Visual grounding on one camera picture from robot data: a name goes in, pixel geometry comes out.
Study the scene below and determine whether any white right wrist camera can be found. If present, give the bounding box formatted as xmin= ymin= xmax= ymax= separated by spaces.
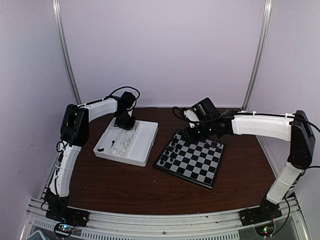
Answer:
xmin=183 ymin=109 xmax=199 ymax=128

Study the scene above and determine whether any left round circuit board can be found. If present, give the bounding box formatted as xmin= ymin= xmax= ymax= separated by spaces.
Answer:
xmin=53 ymin=222 xmax=75 ymax=238

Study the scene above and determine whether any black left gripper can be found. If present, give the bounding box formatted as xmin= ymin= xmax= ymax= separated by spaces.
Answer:
xmin=114 ymin=110 xmax=136 ymax=130

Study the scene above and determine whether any aluminium front rail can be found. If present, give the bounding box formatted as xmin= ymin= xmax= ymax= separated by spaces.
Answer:
xmin=18 ymin=196 xmax=311 ymax=240

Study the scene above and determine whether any right aluminium frame post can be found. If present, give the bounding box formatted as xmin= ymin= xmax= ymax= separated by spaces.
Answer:
xmin=241 ymin=0 xmax=273 ymax=110

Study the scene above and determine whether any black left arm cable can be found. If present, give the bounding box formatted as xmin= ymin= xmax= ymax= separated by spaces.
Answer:
xmin=104 ymin=86 xmax=141 ymax=111

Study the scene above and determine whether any black silver chessboard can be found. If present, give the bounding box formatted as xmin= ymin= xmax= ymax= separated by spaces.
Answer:
xmin=153 ymin=129 xmax=226 ymax=190

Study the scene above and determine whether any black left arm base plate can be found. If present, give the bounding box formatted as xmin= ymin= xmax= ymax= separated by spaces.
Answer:
xmin=45 ymin=208 xmax=90 ymax=227

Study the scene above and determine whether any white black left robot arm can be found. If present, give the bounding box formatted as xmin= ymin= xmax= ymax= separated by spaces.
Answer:
xmin=45 ymin=91 xmax=140 ymax=222

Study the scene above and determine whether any left aluminium frame post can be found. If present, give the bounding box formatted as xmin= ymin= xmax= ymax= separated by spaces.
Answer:
xmin=52 ymin=0 xmax=82 ymax=104

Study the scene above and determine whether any black chess piece pile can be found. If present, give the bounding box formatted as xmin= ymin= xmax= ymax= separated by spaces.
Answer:
xmin=97 ymin=140 xmax=115 ymax=152

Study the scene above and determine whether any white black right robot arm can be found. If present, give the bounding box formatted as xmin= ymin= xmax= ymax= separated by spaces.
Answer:
xmin=179 ymin=97 xmax=316 ymax=221

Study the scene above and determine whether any white compartment tray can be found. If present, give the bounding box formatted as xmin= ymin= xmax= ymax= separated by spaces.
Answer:
xmin=93 ymin=118 xmax=159 ymax=167

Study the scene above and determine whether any white chess piece pile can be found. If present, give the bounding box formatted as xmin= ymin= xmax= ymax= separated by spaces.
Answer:
xmin=109 ymin=130 xmax=135 ymax=157

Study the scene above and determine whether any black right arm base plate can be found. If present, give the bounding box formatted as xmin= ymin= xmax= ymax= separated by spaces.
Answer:
xmin=239 ymin=207 xmax=283 ymax=227

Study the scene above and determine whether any blue plastic basket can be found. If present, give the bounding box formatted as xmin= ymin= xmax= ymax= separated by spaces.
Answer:
xmin=27 ymin=230 xmax=50 ymax=240

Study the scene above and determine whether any aluminium frame post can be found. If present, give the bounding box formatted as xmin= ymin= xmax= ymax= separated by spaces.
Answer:
xmin=241 ymin=0 xmax=273 ymax=110
xmin=52 ymin=0 xmax=82 ymax=104

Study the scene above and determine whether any right round circuit board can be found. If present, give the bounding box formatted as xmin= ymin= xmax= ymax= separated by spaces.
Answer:
xmin=254 ymin=223 xmax=275 ymax=238

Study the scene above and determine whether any round circuit board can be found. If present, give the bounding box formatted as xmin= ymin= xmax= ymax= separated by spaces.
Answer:
xmin=53 ymin=222 xmax=75 ymax=238
xmin=254 ymin=223 xmax=275 ymax=238

